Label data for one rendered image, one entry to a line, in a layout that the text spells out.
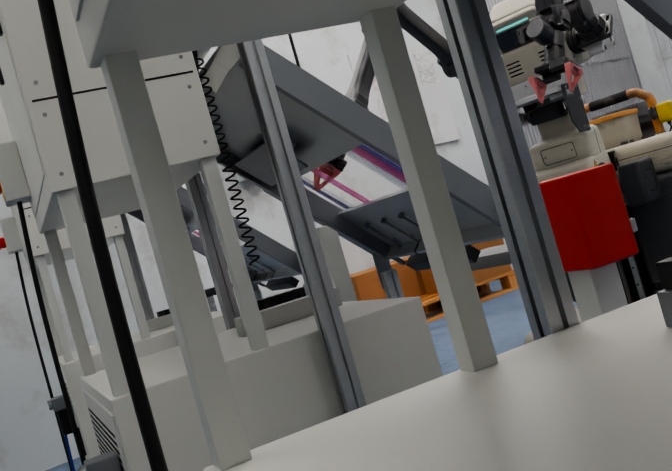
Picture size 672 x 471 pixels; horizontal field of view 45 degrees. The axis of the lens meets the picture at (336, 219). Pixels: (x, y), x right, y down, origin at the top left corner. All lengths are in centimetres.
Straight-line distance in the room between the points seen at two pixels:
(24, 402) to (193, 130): 335
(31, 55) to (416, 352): 93
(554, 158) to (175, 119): 154
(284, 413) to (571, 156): 151
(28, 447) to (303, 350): 332
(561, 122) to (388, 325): 131
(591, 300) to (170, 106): 84
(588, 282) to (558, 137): 140
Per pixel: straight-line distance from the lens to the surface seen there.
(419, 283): 638
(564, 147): 276
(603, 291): 144
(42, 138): 155
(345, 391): 159
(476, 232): 200
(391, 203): 209
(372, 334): 165
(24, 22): 160
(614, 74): 970
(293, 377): 160
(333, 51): 708
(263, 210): 630
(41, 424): 481
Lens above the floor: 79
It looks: 1 degrees up
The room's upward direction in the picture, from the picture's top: 16 degrees counter-clockwise
